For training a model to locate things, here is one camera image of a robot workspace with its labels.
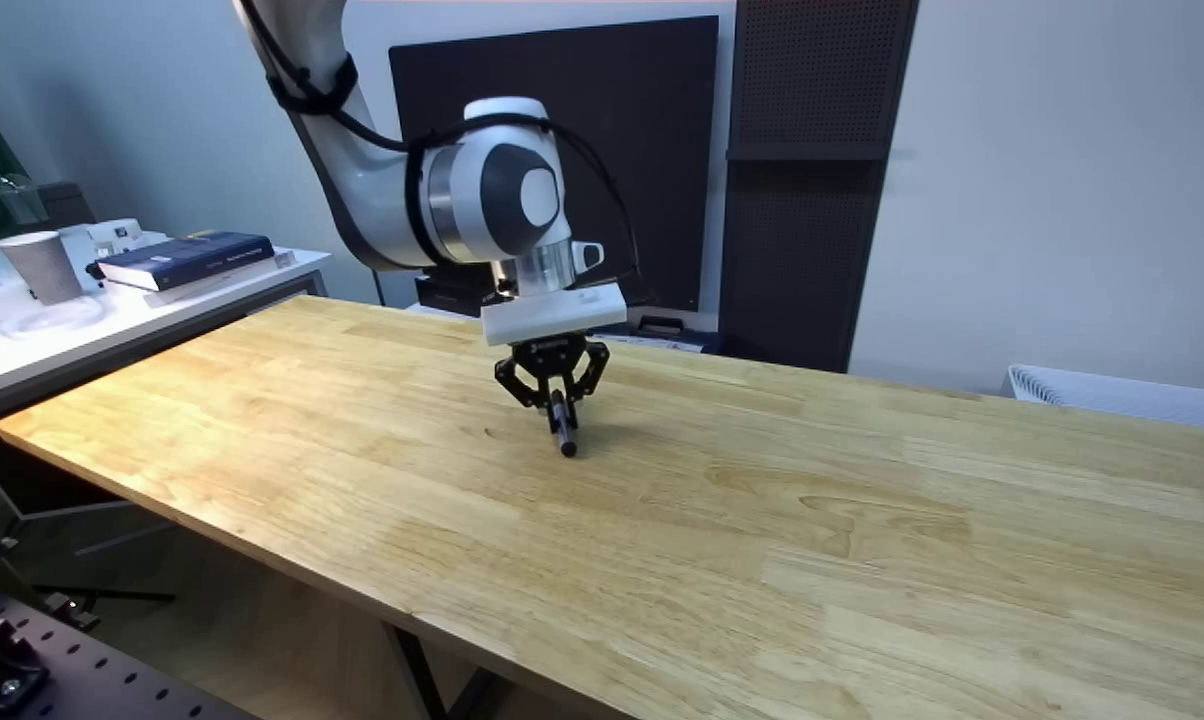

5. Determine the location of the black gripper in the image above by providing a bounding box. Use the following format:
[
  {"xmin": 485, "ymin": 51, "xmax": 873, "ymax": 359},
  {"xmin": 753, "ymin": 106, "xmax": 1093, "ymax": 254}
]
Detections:
[{"xmin": 493, "ymin": 332, "xmax": 617, "ymax": 432}]

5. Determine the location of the black marker with grey label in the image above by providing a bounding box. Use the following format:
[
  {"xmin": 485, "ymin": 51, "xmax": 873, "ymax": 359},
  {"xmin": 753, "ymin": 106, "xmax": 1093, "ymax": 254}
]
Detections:
[{"xmin": 545, "ymin": 388, "xmax": 590, "ymax": 465}]

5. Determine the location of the black metal table leg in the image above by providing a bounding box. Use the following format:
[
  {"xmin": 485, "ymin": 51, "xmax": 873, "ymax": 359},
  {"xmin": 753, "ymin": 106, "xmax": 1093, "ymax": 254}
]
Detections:
[{"xmin": 388, "ymin": 619, "xmax": 514, "ymax": 720}]

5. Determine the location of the tall dark brown panel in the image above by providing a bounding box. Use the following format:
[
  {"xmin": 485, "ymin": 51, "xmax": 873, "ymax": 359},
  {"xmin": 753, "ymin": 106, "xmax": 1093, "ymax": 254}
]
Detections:
[{"xmin": 715, "ymin": 0, "xmax": 925, "ymax": 375}]

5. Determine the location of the dark blue book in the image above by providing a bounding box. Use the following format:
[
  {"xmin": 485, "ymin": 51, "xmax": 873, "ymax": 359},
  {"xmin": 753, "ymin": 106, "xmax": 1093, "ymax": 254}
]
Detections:
[{"xmin": 91, "ymin": 228, "xmax": 284, "ymax": 297}]

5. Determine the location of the white side table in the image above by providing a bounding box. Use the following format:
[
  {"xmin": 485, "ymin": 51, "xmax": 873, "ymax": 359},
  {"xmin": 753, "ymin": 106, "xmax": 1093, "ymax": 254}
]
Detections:
[{"xmin": 0, "ymin": 240, "xmax": 332, "ymax": 432}]

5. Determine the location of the white cylindrical cup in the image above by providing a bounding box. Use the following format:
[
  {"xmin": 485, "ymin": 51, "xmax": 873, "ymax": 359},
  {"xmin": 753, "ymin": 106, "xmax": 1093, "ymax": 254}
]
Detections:
[{"xmin": 0, "ymin": 228, "xmax": 89, "ymax": 308}]

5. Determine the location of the white plastic bin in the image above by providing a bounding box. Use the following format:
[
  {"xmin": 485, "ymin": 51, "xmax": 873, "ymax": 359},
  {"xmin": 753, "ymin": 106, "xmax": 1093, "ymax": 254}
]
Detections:
[{"xmin": 1004, "ymin": 359, "xmax": 1204, "ymax": 441}]

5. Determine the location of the black perforated breadboard plate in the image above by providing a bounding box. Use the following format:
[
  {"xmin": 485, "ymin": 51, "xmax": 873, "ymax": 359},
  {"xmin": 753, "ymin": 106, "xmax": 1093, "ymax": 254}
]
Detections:
[{"xmin": 0, "ymin": 583, "xmax": 256, "ymax": 720}]

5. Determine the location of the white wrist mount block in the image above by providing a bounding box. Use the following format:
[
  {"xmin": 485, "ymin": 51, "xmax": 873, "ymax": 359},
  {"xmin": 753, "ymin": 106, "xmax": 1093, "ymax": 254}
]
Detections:
[{"xmin": 477, "ymin": 278, "xmax": 634, "ymax": 354}]

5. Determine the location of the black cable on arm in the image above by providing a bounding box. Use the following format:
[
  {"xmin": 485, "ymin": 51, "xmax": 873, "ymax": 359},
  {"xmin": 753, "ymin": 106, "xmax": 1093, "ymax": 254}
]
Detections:
[{"xmin": 238, "ymin": 0, "xmax": 647, "ymax": 300}]

